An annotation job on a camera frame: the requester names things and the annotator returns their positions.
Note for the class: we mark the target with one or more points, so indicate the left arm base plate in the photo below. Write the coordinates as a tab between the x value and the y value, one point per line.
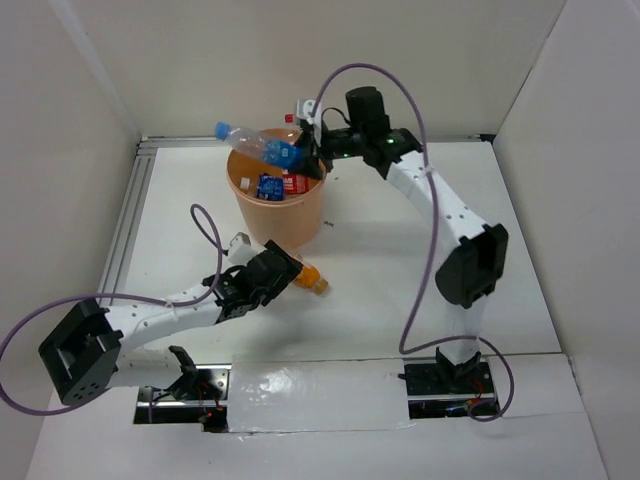
205	404

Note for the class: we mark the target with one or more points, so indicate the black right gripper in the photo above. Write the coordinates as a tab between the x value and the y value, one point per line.
312	168

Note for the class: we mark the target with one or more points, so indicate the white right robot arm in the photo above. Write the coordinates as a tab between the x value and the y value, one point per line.
467	254

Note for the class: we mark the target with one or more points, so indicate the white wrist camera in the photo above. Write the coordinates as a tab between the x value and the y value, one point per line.
240	250
306	111

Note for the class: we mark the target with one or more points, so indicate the orange juice bottle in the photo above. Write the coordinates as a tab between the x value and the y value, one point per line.
310	278

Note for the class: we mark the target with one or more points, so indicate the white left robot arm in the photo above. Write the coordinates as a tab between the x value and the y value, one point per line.
96	348

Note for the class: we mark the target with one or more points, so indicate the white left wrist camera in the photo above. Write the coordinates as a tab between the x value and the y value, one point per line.
240	250

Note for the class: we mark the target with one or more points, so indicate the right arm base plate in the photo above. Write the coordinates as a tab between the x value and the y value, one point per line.
430	395

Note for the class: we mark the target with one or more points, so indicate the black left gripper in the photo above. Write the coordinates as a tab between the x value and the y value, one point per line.
290	273

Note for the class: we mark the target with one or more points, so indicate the aluminium frame rail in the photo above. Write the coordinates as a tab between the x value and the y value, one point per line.
130	210

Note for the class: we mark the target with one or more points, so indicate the red label water bottle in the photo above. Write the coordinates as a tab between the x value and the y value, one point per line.
294	184

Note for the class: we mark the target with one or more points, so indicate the white cap blue label bottle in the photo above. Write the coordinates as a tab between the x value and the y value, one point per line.
263	187

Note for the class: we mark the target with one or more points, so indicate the blue cap water bottle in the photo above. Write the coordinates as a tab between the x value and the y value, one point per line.
259	146

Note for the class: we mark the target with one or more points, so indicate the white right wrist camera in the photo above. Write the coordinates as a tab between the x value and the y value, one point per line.
306	111

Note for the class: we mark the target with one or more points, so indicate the orange plastic bin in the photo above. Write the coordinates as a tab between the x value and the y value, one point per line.
292	222

